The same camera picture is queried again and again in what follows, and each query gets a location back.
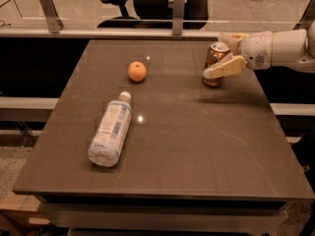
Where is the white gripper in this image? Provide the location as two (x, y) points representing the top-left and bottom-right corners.
(203, 31), (274, 79)

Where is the orange soda can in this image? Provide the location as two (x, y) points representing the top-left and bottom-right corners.
(202, 41), (230, 88)

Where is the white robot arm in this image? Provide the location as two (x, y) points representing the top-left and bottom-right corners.
(203, 23), (315, 80)

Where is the blue labelled plastic bottle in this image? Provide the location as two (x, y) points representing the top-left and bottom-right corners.
(88, 91), (132, 167)

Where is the black office chair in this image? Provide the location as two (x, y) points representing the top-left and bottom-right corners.
(98, 0), (209, 30)

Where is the orange fruit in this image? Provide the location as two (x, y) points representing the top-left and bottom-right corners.
(128, 61), (147, 83)

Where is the glass partition panel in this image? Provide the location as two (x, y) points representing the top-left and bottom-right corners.
(0, 0), (311, 31)

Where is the middle metal bracket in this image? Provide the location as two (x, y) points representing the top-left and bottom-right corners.
(172, 0), (185, 36)

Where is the metal bracket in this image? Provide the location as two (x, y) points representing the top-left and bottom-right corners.
(172, 0), (185, 36)
(293, 0), (315, 30)
(39, 0), (64, 33)

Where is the right metal bracket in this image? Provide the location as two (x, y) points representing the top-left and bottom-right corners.
(293, 0), (315, 30)

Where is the left metal bracket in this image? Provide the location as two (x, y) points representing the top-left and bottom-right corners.
(39, 0), (64, 33)

